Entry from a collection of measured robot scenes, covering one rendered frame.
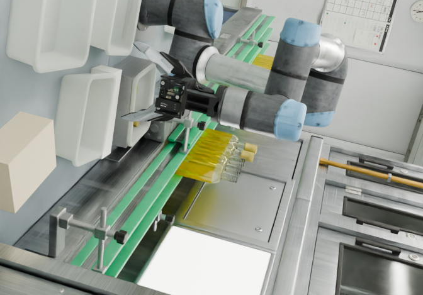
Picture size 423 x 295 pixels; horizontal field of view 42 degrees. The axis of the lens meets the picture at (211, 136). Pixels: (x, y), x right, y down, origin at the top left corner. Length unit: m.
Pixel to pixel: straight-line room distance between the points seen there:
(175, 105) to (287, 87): 0.22
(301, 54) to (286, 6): 6.63
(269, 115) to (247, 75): 0.56
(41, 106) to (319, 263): 0.99
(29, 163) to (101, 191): 0.43
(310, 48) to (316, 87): 0.37
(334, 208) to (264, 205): 0.30
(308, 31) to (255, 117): 0.20
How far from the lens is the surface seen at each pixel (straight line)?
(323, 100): 1.46
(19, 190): 1.13
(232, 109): 1.01
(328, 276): 1.77
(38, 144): 1.15
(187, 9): 1.64
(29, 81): 1.22
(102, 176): 1.60
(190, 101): 1.01
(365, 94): 7.95
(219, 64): 1.60
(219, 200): 1.91
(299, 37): 1.09
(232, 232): 1.77
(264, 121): 1.00
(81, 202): 1.49
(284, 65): 1.09
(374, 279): 1.83
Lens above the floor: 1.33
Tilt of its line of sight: 10 degrees down
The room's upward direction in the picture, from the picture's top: 104 degrees clockwise
